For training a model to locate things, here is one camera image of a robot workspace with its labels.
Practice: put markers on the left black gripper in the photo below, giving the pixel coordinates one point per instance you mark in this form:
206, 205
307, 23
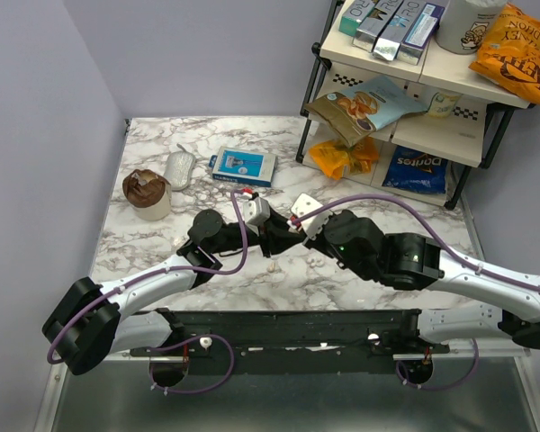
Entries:
276, 235

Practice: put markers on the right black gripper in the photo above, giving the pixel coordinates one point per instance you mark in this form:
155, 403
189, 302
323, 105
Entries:
318, 240

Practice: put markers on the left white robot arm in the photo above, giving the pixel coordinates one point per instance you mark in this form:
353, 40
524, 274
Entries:
83, 326

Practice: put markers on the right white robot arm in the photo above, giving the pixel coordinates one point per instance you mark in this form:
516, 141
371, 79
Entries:
507, 303

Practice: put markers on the blue Harry's razor box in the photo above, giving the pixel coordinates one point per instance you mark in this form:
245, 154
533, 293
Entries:
243, 167

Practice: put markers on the orange snack bag lower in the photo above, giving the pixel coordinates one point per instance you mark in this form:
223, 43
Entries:
335, 159

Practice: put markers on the blue Doritos bag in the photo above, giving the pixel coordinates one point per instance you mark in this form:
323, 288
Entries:
417, 172

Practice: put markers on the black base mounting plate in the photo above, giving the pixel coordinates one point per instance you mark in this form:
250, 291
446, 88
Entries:
291, 342

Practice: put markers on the gold blue snack bag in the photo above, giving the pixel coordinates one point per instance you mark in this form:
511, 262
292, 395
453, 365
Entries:
357, 112

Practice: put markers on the teal toothpaste box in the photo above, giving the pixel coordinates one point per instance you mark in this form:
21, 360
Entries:
355, 15

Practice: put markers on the orange kettle chips bag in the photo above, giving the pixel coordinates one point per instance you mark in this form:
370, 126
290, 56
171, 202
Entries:
509, 55

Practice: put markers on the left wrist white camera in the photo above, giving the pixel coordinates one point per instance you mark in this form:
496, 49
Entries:
256, 212

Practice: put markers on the wrist white camera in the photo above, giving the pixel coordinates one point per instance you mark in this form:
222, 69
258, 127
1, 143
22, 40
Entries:
308, 216
256, 212

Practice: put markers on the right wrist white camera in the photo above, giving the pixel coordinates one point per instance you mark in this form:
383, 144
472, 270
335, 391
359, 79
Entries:
308, 216

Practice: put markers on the black frame shelf rack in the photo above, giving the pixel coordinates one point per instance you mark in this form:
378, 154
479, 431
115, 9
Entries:
470, 136

